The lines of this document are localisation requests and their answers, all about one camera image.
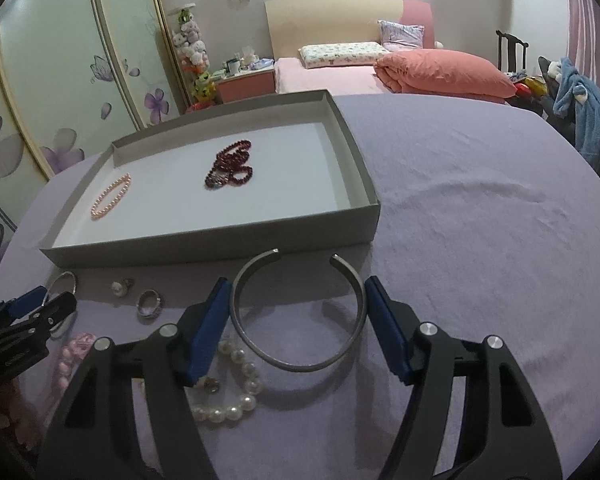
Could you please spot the long floral pillow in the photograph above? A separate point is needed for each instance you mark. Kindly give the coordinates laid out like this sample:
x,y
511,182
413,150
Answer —
x,y
340,54

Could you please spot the dark wooden chair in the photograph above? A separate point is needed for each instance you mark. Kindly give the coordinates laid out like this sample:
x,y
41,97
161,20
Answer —
x,y
511,50

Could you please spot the pink nightstand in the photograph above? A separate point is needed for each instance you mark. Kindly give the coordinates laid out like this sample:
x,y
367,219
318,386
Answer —
x,y
245,85

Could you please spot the red bucket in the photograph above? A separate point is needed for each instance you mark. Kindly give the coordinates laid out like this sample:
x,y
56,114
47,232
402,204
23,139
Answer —
x,y
196,107

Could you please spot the lilac pillow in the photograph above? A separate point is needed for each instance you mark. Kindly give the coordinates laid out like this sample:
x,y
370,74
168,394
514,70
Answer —
x,y
402,35

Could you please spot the plush toy tower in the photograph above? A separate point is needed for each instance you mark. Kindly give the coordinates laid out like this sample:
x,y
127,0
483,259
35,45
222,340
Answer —
x,y
190,40

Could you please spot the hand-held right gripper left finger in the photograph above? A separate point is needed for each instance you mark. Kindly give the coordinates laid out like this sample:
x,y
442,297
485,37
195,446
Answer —
x,y
207,340

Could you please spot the thin silver bangle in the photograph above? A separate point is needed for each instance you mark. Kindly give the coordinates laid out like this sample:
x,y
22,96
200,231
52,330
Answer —
x,y
72,276

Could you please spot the flower print wardrobe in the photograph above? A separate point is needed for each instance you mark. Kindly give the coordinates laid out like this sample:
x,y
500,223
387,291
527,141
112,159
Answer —
x,y
55,60

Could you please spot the beige and pink headboard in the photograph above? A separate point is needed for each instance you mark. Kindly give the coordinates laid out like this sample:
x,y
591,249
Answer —
x,y
325,20

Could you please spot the wide silver bangle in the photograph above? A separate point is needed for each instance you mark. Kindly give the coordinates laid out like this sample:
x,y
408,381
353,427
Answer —
x,y
300,367

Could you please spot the folded orange duvet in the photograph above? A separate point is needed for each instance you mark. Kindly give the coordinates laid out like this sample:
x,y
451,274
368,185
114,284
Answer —
x,y
445,75

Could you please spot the purple tablecloth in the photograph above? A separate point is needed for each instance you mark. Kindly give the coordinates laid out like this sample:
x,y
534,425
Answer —
x,y
455,210

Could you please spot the bed with pink sheet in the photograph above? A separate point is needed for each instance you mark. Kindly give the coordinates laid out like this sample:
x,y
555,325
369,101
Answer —
x,y
320,77

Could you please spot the grey cardboard box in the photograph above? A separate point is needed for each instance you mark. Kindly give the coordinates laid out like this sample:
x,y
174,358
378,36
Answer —
x,y
180,200

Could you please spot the white mug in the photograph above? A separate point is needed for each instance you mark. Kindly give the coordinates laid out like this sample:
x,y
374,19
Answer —
x,y
232,66

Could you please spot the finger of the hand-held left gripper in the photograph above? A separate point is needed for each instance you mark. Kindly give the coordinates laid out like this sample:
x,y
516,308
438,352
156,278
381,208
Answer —
x,y
25,302
55,312

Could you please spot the pile of colourful toys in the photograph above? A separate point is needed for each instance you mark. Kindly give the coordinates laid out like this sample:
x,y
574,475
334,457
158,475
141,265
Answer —
x,y
527,87

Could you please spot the blue plush robe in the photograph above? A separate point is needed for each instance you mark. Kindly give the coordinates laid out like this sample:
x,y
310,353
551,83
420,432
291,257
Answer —
x,y
585,110

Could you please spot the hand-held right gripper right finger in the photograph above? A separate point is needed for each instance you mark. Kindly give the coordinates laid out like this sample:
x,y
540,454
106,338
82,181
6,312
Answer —
x,y
387,330

